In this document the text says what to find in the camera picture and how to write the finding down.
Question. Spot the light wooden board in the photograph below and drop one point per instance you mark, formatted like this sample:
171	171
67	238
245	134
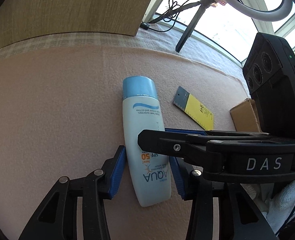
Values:
24	19

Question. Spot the cardboard box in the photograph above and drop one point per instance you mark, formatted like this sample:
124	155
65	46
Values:
245	116

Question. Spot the grey gloved right hand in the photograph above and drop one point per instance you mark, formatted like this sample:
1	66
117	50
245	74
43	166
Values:
278	210

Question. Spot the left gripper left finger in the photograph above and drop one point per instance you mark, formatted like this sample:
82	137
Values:
56	215

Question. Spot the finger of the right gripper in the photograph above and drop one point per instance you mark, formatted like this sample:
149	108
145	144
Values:
191	148
185	131

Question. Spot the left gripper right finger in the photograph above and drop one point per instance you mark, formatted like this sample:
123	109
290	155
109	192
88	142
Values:
239	217

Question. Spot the white aqua sunscreen bottle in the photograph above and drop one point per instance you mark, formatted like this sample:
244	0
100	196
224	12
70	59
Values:
142	117

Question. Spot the yellow black notebook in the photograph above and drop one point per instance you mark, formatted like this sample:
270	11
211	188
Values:
192	107

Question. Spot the black camera box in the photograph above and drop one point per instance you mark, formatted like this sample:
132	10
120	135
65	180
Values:
269	72

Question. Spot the ring light cable remote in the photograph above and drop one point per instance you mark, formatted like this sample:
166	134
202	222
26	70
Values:
144	26

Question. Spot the black tripod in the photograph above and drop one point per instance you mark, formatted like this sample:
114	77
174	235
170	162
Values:
188	15

